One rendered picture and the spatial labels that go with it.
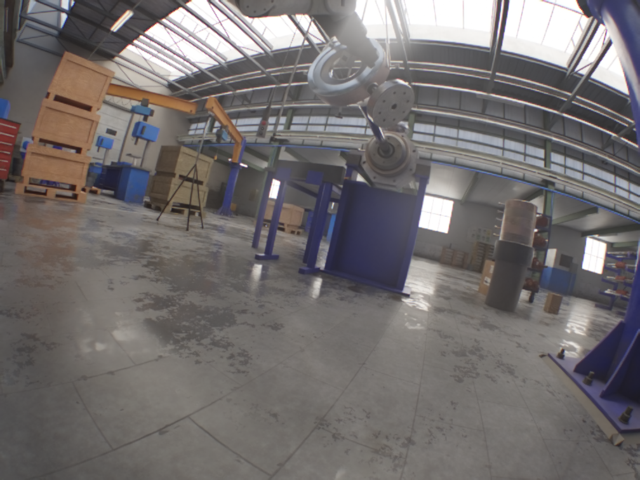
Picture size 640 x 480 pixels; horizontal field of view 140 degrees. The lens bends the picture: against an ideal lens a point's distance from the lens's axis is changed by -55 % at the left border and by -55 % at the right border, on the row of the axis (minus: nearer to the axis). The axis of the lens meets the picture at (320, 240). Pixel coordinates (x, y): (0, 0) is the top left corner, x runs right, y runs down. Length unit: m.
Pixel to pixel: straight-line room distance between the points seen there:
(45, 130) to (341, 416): 4.49
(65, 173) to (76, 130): 0.64
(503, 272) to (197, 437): 2.64
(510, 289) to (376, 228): 1.46
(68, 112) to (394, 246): 4.59
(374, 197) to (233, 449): 2.17
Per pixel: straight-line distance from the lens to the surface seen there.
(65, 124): 4.53
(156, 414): 0.53
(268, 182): 2.81
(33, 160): 4.44
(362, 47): 0.79
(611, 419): 1.06
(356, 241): 2.34
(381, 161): 2.12
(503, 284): 2.74
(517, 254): 2.71
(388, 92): 0.96
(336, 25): 0.75
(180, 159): 5.45
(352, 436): 0.56
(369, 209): 2.34
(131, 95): 7.78
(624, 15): 1.95
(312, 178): 2.12
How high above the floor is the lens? 0.38
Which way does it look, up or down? 3 degrees down
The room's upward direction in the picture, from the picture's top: 13 degrees clockwise
